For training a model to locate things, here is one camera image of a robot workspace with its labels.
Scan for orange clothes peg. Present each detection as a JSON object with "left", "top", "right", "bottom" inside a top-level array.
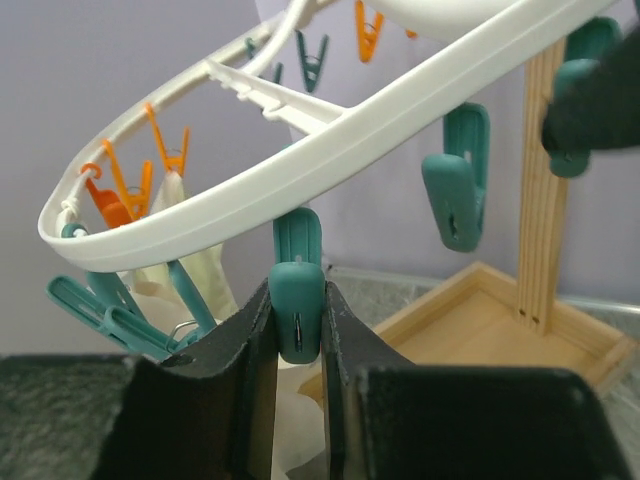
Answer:
[{"left": 81, "top": 139, "right": 153, "bottom": 229}]

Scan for teal clothes peg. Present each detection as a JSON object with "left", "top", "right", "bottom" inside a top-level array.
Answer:
[
  {"left": 268, "top": 207, "right": 326, "bottom": 365},
  {"left": 552, "top": 16, "right": 622, "bottom": 151},
  {"left": 421, "top": 102, "right": 490, "bottom": 253},
  {"left": 46, "top": 260, "right": 217, "bottom": 361}
]

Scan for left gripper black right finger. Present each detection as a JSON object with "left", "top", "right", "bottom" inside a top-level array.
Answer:
[{"left": 321, "top": 283, "right": 633, "bottom": 479}]

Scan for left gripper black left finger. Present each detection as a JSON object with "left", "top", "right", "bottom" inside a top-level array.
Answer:
[{"left": 97, "top": 284, "right": 278, "bottom": 479}]

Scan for grey underwear with white waistband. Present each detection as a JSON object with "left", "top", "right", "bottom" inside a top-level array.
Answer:
[{"left": 271, "top": 356, "right": 325, "bottom": 480}]

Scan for teal open clothes peg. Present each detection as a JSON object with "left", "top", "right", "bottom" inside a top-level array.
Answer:
[{"left": 46, "top": 260, "right": 217, "bottom": 361}]

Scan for white oval clip hanger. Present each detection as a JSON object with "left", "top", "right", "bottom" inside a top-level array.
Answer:
[{"left": 38, "top": 0, "right": 606, "bottom": 272}]

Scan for wooden clothes rack with tray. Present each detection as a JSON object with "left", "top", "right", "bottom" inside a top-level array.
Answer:
[{"left": 300, "top": 40, "right": 638, "bottom": 400}]

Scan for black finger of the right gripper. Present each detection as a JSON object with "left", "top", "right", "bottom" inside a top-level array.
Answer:
[{"left": 542, "top": 26, "right": 639, "bottom": 152}]

